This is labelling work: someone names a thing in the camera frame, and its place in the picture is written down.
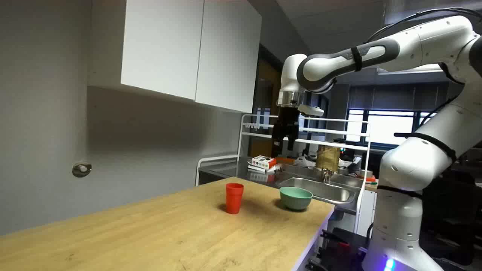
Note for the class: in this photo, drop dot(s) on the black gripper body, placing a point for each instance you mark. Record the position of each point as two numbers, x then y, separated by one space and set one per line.
286 122

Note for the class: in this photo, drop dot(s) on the red plastic cup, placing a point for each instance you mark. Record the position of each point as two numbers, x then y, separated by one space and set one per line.
233 197

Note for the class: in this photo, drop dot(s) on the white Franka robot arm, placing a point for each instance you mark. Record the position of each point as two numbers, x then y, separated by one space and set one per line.
401 166

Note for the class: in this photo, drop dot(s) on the teal green bowl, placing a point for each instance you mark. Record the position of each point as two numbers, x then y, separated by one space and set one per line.
295 197

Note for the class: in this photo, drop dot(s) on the red and white box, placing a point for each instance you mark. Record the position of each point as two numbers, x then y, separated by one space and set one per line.
261 164

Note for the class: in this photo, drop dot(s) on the brown wooden door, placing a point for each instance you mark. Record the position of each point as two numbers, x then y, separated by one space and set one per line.
265 100

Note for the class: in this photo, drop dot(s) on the white metal rack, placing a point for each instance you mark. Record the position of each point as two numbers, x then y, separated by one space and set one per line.
325 133

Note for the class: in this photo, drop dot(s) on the brown paper bag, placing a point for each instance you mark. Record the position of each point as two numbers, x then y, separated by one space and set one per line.
328 157

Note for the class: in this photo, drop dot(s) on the bright window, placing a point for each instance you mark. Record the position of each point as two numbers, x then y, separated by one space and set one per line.
386 125

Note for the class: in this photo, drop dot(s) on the black equipment with red parts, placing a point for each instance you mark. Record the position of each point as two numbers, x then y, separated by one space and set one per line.
339 250

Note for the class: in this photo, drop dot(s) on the ceiling light panel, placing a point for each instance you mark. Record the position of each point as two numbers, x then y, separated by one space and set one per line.
401 69

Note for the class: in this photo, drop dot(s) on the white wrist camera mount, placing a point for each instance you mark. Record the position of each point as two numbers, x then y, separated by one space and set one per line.
310 107

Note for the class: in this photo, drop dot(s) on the white wall cabinet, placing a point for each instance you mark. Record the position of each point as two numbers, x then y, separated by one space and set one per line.
190 50

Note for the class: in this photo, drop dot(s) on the dark round wall fixture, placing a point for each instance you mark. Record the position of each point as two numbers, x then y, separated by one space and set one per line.
80 170

